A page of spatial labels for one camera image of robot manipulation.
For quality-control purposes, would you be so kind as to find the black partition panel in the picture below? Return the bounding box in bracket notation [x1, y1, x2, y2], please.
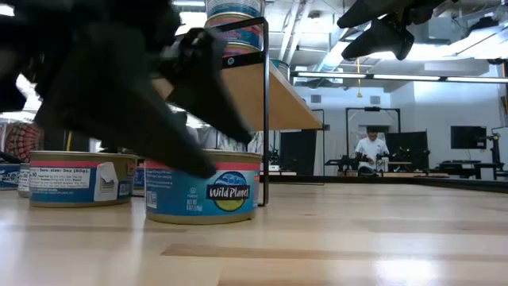
[387, 130, 430, 170]
[280, 129, 318, 176]

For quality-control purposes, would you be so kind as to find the yellow hanging cord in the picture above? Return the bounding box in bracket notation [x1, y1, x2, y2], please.
[356, 57, 364, 99]

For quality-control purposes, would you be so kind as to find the black camera on stand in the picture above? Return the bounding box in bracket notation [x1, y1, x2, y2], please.
[486, 126, 508, 168]

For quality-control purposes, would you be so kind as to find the person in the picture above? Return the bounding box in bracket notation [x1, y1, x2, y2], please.
[354, 126, 391, 176]

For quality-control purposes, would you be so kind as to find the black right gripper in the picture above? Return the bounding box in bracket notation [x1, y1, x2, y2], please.
[336, 0, 449, 62]

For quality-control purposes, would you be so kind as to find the ceiling light bar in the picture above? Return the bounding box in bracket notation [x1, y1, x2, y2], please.
[295, 71, 368, 79]
[446, 75, 508, 84]
[372, 73, 441, 82]

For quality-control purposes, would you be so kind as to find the black monitor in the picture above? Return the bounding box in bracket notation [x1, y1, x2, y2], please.
[450, 125, 488, 150]

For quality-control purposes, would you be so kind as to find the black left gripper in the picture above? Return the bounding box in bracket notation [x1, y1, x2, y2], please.
[33, 0, 254, 179]

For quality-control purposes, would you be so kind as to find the red patterned cloth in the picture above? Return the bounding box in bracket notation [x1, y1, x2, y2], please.
[3, 122, 44, 163]

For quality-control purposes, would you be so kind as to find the black metal stand frame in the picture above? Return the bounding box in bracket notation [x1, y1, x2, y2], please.
[344, 106, 402, 166]

